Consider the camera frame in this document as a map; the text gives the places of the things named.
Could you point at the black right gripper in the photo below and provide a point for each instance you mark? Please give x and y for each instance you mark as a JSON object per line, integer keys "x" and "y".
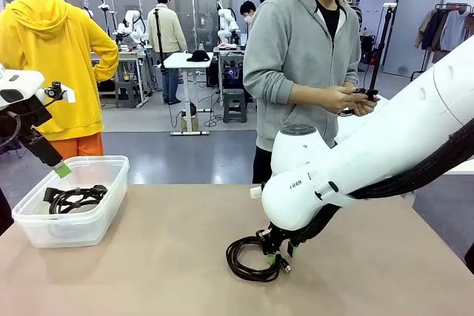
{"x": 272, "y": 240}

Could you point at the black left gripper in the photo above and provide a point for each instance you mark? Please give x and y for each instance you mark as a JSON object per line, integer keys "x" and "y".
{"x": 26, "y": 116}

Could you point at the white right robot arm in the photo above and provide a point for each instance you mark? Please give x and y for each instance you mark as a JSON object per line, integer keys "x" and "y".
{"x": 370, "y": 153}

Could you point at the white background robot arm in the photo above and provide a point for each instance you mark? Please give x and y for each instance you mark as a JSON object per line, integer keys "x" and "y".
{"x": 129, "y": 18}
{"x": 226, "y": 16}

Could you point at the person's right forearm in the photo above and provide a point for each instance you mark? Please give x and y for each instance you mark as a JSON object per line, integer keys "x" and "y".
{"x": 324, "y": 98}

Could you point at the person's right hand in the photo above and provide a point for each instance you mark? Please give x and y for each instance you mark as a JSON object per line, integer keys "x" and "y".
{"x": 342, "y": 101}

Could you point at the person's left hand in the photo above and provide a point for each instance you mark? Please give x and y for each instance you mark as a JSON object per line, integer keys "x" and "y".
{"x": 363, "y": 108}

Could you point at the clear plastic storage box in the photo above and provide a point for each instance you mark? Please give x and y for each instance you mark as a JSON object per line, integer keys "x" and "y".
{"x": 74, "y": 231}

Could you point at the yellow hoodie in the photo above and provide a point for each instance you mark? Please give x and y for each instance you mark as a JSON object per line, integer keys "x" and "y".
{"x": 66, "y": 53}

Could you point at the gray plastic step stool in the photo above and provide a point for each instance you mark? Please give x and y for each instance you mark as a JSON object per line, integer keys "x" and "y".
{"x": 126, "y": 88}
{"x": 235, "y": 95}

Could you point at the background workbench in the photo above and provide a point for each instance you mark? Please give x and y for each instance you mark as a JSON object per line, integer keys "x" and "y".
{"x": 127, "y": 57}

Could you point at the black background tripod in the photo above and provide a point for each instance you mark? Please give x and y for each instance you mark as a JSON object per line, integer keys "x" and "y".
{"x": 160, "y": 42}

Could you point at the white standing desk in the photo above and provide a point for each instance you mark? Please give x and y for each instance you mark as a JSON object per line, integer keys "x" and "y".
{"x": 177, "y": 60}

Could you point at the background person beige top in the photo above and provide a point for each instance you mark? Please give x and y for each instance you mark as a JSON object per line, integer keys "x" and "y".
{"x": 166, "y": 31}

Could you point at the black cap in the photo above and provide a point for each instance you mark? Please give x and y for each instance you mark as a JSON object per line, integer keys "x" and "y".
{"x": 198, "y": 57}

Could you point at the black computer case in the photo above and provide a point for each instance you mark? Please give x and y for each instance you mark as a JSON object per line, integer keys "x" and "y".
{"x": 231, "y": 72}

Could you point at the person in gray hoodie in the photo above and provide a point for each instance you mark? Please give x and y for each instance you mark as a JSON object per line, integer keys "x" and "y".
{"x": 289, "y": 53}

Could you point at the black bags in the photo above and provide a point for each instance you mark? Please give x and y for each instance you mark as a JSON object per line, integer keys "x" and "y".
{"x": 366, "y": 47}

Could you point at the black tripod pole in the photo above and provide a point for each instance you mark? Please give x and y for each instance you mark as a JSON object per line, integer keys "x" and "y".
{"x": 383, "y": 33}

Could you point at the background person with mask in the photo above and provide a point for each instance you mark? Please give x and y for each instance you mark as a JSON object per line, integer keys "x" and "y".
{"x": 247, "y": 9}

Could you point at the black clothes rack with coats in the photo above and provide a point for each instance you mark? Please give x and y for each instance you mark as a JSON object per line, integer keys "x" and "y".
{"x": 453, "y": 31}

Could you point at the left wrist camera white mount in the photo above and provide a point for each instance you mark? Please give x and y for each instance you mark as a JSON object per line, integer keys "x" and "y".
{"x": 68, "y": 95}

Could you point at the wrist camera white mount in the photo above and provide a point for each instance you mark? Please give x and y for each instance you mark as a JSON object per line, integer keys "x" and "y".
{"x": 68, "y": 95}
{"x": 255, "y": 192}

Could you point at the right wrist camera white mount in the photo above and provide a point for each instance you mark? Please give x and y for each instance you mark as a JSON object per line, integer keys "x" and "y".
{"x": 255, "y": 192}

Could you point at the background camera stand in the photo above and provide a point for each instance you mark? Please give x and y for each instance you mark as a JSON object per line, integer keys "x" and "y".
{"x": 103, "y": 7}

